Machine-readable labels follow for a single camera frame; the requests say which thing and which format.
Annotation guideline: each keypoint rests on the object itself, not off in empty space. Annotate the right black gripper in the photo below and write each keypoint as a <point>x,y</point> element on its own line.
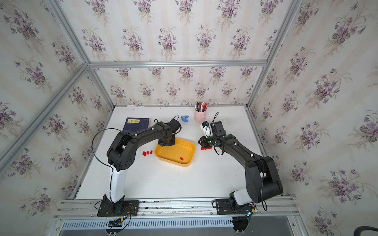
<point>203,142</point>

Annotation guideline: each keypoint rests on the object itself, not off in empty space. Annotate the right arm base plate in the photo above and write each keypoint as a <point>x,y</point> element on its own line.
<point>230,207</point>

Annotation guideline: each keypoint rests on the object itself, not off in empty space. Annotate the yellow plastic storage box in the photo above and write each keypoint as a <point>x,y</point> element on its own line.
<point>182,148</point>

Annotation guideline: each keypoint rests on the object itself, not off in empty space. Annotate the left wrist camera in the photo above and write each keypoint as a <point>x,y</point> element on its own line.
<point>175,125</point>

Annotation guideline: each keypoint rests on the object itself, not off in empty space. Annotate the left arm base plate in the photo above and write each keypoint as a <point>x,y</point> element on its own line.
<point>124,208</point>

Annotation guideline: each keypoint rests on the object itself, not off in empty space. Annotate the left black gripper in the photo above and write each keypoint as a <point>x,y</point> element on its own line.
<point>173,143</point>

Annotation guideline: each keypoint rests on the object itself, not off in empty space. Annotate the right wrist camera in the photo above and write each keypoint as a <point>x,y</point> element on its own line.
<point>213,129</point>

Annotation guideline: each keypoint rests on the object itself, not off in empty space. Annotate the aluminium front rail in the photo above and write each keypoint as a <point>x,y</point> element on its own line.
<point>171,213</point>

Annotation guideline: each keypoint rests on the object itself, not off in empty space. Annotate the blue plastic clip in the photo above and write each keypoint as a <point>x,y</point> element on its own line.
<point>185,119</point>

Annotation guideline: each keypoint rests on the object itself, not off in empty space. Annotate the dark blue notebook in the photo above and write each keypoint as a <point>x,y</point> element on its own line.
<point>135,124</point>

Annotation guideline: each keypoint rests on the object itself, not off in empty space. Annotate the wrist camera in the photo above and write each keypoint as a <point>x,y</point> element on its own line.
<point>175,125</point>
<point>213,129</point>

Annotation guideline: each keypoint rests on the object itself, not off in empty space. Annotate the pink pen cup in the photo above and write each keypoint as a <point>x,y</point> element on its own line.
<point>200,112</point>

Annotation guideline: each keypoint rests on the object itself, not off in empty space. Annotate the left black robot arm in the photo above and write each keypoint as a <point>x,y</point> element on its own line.
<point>122,152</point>

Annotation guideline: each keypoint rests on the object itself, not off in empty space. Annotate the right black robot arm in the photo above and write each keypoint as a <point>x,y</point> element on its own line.
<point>262,179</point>

